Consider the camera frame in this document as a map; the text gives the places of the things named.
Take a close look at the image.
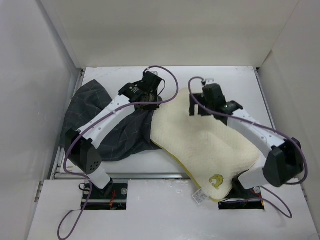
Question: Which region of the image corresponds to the dark grey checked pillowcase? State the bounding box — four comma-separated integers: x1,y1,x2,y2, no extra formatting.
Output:
58,79,160,162

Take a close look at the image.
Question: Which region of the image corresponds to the cream yellow-edged pillow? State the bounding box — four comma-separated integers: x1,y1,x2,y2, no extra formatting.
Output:
150,88,260,202

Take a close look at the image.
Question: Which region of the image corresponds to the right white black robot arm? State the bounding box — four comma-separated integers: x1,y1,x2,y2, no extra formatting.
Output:
189,83,305,197

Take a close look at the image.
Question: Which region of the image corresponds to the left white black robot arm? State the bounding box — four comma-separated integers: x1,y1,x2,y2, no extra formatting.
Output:
65,71,164,199

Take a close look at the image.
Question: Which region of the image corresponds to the white pillow care label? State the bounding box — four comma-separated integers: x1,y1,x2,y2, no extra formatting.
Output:
192,188,208,205

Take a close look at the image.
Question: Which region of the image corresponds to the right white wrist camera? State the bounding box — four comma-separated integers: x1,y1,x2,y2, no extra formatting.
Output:
201,78,215,86

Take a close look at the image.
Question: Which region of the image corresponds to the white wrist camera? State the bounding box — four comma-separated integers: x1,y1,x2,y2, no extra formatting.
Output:
201,78,215,86
150,71,158,76

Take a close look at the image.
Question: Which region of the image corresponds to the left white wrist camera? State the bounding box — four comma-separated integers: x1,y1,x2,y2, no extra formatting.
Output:
150,71,158,76

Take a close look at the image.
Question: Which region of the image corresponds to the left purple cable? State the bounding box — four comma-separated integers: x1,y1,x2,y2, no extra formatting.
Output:
57,65,179,238

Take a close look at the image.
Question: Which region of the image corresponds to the purple cable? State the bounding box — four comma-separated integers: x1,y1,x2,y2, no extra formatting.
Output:
187,76,308,219
57,65,179,238

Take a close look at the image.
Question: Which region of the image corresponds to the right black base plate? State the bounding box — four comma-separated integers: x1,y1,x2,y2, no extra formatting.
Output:
218,186,265,210

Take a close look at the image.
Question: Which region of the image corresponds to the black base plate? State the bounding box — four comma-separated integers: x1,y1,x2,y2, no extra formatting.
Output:
218,186,265,210
78,183,128,211

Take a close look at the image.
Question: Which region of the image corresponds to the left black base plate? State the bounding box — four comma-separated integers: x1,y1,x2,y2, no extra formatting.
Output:
78,183,128,211

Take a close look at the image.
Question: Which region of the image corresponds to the aluminium front rail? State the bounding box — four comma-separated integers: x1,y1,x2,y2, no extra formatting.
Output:
50,172,190,180

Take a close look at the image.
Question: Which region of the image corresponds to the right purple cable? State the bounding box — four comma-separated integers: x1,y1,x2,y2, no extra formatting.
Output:
187,76,308,219

